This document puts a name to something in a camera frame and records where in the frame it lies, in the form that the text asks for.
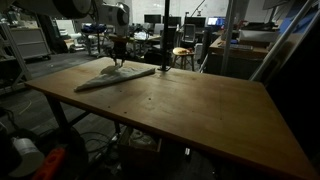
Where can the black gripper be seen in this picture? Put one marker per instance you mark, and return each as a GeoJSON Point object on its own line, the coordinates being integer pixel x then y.
{"type": "Point", "coordinates": [119, 50]}

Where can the grey striped towel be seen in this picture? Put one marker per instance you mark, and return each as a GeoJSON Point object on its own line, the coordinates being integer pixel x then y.
{"type": "Point", "coordinates": [114, 74]}

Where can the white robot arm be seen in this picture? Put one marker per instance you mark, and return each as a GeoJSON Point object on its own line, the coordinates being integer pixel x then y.
{"type": "Point", "coordinates": [99, 11]}

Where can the black vertical pole stand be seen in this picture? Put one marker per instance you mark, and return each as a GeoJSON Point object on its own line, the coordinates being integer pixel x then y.
{"type": "Point", "coordinates": [164, 66]}

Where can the round wooden stool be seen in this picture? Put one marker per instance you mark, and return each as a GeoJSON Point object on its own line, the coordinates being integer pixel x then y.
{"type": "Point", "coordinates": [182, 57]}

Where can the grey mesh office chair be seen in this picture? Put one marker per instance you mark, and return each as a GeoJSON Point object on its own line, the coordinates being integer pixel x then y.
{"type": "Point", "coordinates": [189, 31]}

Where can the grey metal drawer cabinet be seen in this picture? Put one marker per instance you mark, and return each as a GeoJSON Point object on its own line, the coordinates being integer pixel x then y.
{"type": "Point", "coordinates": [31, 43]}

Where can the cardboard box under table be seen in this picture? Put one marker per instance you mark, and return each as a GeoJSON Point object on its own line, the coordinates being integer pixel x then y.
{"type": "Point", "coordinates": [138, 157]}

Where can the lit computer monitor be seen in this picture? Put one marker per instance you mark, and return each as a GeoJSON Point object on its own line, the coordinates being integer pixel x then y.
{"type": "Point", "coordinates": [216, 21]}

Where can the wooden top workbench cabinet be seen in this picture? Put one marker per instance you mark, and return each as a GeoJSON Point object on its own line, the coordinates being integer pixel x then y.
{"type": "Point", "coordinates": [243, 63]}

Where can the orange power strip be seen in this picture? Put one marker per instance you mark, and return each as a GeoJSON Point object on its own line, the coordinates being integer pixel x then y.
{"type": "Point", "coordinates": [51, 165]}

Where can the diagonal aluminium frame bar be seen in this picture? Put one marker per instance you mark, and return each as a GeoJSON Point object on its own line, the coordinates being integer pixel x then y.
{"type": "Point", "coordinates": [256, 76]}

